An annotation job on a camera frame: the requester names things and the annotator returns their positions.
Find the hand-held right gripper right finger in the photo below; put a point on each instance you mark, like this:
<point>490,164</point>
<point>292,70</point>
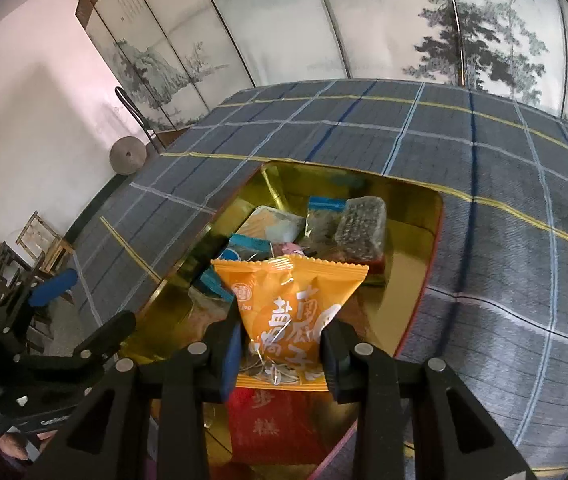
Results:
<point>336,365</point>

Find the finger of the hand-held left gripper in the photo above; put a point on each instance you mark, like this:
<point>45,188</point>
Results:
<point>108,332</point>
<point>53,285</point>

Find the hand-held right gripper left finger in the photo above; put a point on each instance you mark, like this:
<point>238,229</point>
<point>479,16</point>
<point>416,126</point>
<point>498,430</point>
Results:
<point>229,365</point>

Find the clear peanut brittle packet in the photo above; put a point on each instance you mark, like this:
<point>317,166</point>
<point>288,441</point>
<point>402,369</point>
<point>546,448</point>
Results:
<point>203,315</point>

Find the red snack packet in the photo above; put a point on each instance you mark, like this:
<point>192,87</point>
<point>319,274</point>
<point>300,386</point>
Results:
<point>269,425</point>

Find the orange snack packet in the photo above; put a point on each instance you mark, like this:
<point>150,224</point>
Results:
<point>284,305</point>

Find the gold and red tin box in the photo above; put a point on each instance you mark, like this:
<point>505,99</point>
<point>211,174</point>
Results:
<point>404,270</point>

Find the dark blue snack packet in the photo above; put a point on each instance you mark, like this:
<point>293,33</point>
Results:
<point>249,247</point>

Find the dark seed bar packet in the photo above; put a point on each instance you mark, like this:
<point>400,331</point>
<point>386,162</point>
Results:
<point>361,227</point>

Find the white cracker packet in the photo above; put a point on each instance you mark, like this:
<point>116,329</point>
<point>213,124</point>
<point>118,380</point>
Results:
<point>269,222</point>

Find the person's left hand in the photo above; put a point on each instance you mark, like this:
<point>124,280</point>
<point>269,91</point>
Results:
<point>16,446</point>

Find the light wooden chair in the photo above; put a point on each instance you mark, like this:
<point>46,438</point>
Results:
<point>58,252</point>

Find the round grey disc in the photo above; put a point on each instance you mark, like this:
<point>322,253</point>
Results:
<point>126,156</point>

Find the black metal stand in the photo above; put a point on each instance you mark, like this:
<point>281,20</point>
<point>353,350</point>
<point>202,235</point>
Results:
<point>136,110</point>

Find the blue plaid tablecloth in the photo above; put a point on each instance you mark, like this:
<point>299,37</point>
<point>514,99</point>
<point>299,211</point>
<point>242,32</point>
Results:
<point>489,210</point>

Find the ink landscape folding screen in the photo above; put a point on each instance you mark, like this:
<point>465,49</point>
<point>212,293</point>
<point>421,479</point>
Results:
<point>364,20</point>

